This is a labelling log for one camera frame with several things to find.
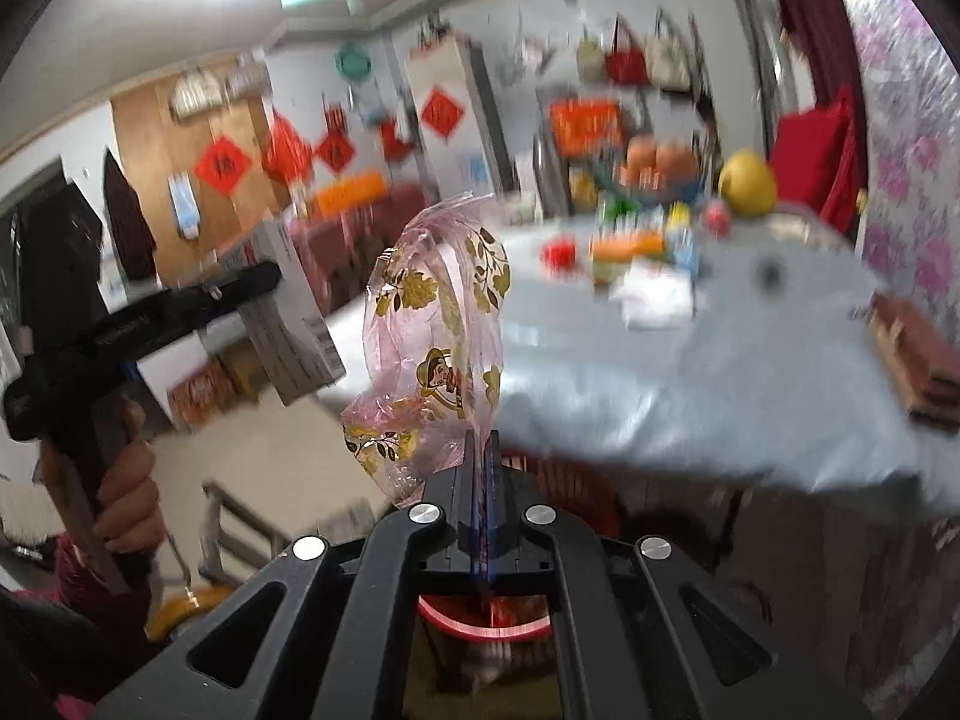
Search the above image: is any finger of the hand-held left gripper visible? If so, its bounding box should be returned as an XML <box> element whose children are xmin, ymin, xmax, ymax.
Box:
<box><xmin>88</xmin><ymin>262</ymin><xmax>284</xmax><ymax>362</ymax></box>

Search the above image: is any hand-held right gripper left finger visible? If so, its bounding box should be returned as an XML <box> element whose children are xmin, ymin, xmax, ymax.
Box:
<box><xmin>94</xmin><ymin>427</ymin><xmax>482</xmax><ymax>720</ymax></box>

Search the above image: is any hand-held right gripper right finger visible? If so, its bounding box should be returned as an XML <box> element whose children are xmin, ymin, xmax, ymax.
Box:
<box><xmin>484</xmin><ymin>427</ymin><xmax>875</xmax><ymax>720</ymax></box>

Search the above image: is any white cardboard box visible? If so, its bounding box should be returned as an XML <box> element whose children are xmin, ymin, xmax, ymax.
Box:
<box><xmin>199</xmin><ymin>219</ymin><xmax>347</xmax><ymax>406</ymax></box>

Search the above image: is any pink gold-leaf plastic bag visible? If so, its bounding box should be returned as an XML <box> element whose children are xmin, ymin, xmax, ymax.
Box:
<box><xmin>341</xmin><ymin>193</ymin><xmax>512</xmax><ymax>511</ymax></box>

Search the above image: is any person's left hand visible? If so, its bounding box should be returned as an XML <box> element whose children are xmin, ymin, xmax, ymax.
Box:
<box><xmin>39</xmin><ymin>401</ymin><xmax>164</xmax><ymax>578</ymax></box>

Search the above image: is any brown carton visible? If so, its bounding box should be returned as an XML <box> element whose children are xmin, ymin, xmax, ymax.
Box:
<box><xmin>217</xmin><ymin>341</ymin><xmax>267</xmax><ymax>398</ymax></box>

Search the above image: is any red carton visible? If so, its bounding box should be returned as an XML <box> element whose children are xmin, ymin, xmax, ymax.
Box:
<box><xmin>166</xmin><ymin>356</ymin><xmax>237</xmax><ymax>432</ymax></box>

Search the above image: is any blue face mask pack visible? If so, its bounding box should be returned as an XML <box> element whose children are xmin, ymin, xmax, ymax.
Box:
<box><xmin>169</xmin><ymin>172</ymin><xmax>202</xmax><ymax>241</ymax></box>

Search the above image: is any dark hanging jacket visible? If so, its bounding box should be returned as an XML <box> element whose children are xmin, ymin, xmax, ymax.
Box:
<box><xmin>101</xmin><ymin>148</ymin><xmax>158</xmax><ymax>282</ymax></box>

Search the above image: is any black hanging clothing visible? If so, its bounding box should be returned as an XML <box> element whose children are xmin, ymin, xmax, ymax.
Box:
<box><xmin>0</xmin><ymin>180</ymin><xmax>106</xmax><ymax>391</ymax></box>

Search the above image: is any red diamond paper on door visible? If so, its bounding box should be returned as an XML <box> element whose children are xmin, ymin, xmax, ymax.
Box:
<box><xmin>193</xmin><ymin>136</ymin><xmax>252</xmax><ymax>200</ymax></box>

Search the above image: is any wooden door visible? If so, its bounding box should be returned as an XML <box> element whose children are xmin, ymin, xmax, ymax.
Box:
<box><xmin>111</xmin><ymin>79</ymin><xmax>293</xmax><ymax>241</ymax></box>

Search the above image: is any red plastic bag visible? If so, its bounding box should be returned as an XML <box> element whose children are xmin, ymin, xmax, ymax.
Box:
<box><xmin>262</xmin><ymin>114</ymin><xmax>312</xmax><ymax>185</ymax></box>

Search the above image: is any red plastic cover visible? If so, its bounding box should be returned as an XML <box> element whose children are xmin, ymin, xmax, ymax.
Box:
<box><xmin>289</xmin><ymin>187</ymin><xmax>443</xmax><ymax>301</ymax></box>

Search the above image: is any orange long box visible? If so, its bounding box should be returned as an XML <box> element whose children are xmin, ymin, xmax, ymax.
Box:
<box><xmin>313</xmin><ymin>172</ymin><xmax>387</xmax><ymax>215</ymax></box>

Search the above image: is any white hanging bag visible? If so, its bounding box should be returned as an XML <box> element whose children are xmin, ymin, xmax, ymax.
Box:
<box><xmin>171</xmin><ymin>71</ymin><xmax>226</xmax><ymax>119</ymax></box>

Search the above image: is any yellow round stool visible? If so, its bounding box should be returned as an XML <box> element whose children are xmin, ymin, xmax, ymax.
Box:
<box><xmin>146</xmin><ymin>589</ymin><xmax>226</xmax><ymax>642</ymax></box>

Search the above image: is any orange packet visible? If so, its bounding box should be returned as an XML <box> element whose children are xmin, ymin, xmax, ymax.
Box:
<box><xmin>591</xmin><ymin>232</ymin><xmax>667</xmax><ymax>262</ymax></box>

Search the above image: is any grey tall cabinet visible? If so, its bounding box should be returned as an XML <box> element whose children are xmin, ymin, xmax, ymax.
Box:
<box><xmin>405</xmin><ymin>36</ymin><xmax>518</xmax><ymax>200</ymax></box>

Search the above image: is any red diamond paper on cabinet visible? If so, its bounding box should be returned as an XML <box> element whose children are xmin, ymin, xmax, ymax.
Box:
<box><xmin>418</xmin><ymin>88</ymin><xmax>466</xmax><ymax>143</ymax></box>

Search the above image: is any blue glass fruit bowl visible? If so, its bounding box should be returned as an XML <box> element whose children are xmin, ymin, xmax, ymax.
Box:
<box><xmin>592</xmin><ymin>161</ymin><xmax>710</xmax><ymax>202</ymax></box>

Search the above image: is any orange red foil bag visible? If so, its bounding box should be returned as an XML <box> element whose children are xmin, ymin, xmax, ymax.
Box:
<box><xmin>551</xmin><ymin>99</ymin><xmax>623</xmax><ymax>158</ymax></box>

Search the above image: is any yellow pomelo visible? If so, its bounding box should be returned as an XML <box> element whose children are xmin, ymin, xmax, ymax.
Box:
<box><xmin>718</xmin><ymin>150</ymin><xmax>779</xmax><ymax>217</ymax></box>

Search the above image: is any yellowish hanging bag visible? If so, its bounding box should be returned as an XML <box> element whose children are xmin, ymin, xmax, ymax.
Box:
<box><xmin>576</xmin><ymin>30</ymin><xmax>607</xmax><ymax>82</ymax></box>

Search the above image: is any red hanging handbag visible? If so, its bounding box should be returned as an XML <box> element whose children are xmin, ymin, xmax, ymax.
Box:
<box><xmin>606</xmin><ymin>19</ymin><xmax>650</xmax><ymax>85</ymax></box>

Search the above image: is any brown box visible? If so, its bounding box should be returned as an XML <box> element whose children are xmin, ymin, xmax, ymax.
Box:
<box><xmin>870</xmin><ymin>292</ymin><xmax>960</xmax><ymax>428</ymax></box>

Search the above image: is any beige hanging tote bag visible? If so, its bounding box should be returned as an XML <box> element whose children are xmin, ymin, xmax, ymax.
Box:
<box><xmin>645</xmin><ymin>11</ymin><xmax>691</xmax><ymax>91</ymax></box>

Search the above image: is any red cushion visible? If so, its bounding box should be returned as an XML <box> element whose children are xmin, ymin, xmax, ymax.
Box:
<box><xmin>769</xmin><ymin>86</ymin><xmax>860</xmax><ymax>222</ymax></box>

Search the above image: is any pink floral curtain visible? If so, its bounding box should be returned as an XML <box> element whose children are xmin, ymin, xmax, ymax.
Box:
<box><xmin>821</xmin><ymin>0</ymin><xmax>960</xmax><ymax>316</ymax></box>

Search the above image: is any red diamond wall paper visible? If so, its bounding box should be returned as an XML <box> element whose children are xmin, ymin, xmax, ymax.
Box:
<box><xmin>315</xmin><ymin>131</ymin><xmax>355</xmax><ymax>173</ymax></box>

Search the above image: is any grey metal frame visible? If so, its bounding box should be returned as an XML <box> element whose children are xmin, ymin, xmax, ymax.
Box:
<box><xmin>199</xmin><ymin>480</ymin><xmax>301</xmax><ymax>586</ymax></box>

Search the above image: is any small red wall paper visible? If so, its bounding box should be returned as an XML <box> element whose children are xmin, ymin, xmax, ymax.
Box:
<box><xmin>379</xmin><ymin>120</ymin><xmax>412</xmax><ymax>164</ymax></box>

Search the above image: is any green round wall plate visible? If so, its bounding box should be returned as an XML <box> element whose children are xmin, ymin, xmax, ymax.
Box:
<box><xmin>335</xmin><ymin>41</ymin><xmax>374</xmax><ymax>83</ymax></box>

